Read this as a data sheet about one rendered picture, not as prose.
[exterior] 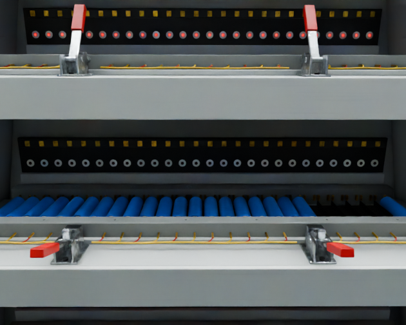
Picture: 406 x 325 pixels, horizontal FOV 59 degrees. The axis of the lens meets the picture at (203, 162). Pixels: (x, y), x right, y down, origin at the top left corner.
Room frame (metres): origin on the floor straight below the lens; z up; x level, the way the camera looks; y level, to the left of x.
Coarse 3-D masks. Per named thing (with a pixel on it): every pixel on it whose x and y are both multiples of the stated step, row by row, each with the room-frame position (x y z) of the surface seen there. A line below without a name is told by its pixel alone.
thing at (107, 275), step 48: (0, 192) 0.54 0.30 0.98; (0, 288) 0.38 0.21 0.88; (48, 288) 0.38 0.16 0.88; (96, 288) 0.38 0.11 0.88; (144, 288) 0.38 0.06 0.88; (192, 288) 0.38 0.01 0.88; (240, 288) 0.38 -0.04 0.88; (288, 288) 0.38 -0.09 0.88; (336, 288) 0.38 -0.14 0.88; (384, 288) 0.38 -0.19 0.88
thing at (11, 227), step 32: (0, 224) 0.41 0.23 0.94; (32, 224) 0.41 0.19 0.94; (64, 224) 0.41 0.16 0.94; (96, 224) 0.41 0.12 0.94; (128, 224) 0.41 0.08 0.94; (160, 224) 0.41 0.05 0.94; (192, 224) 0.42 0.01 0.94; (224, 224) 0.42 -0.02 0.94; (256, 224) 0.42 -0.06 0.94; (288, 224) 0.42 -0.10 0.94; (352, 224) 0.42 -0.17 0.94; (384, 224) 0.42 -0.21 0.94
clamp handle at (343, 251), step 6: (318, 234) 0.38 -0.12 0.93; (324, 234) 0.38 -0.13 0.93; (318, 240) 0.38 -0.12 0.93; (324, 240) 0.38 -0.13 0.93; (324, 246) 0.36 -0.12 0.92; (330, 246) 0.34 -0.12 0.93; (336, 246) 0.33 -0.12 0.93; (342, 246) 0.32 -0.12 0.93; (348, 246) 0.32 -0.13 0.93; (336, 252) 0.32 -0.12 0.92; (342, 252) 0.31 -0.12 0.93; (348, 252) 0.31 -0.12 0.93
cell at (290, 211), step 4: (280, 200) 0.50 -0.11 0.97; (284, 200) 0.49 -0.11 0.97; (288, 200) 0.49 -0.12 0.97; (280, 204) 0.49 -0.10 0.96; (284, 204) 0.48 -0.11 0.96; (288, 204) 0.48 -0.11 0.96; (292, 204) 0.48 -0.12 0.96; (280, 208) 0.49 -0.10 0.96; (284, 208) 0.47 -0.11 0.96; (288, 208) 0.47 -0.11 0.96; (292, 208) 0.46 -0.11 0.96; (284, 212) 0.47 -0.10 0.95; (288, 212) 0.46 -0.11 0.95; (292, 212) 0.45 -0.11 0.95; (296, 212) 0.45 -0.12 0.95; (284, 216) 0.46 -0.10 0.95; (288, 216) 0.45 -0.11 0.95; (292, 216) 0.45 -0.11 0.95; (296, 216) 0.45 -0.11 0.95
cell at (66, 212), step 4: (72, 200) 0.49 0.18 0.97; (76, 200) 0.49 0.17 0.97; (80, 200) 0.50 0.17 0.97; (68, 204) 0.47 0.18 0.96; (72, 204) 0.48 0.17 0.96; (76, 204) 0.48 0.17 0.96; (80, 204) 0.49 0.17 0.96; (64, 208) 0.46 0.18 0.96; (68, 208) 0.46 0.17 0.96; (72, 208) 0.47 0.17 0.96; (76, 208) 0.47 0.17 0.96; (60, 212) 0.45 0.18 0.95; (64, 212) 0.45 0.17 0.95; (68, 212) 0.46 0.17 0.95; (72, 212) 0.46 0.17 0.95; (56, 216) 0.44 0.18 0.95; (60, 216) 0.44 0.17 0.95; (64, 216) 0.44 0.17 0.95; (68, 216) 0.45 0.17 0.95; (72, 216) 0.46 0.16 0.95
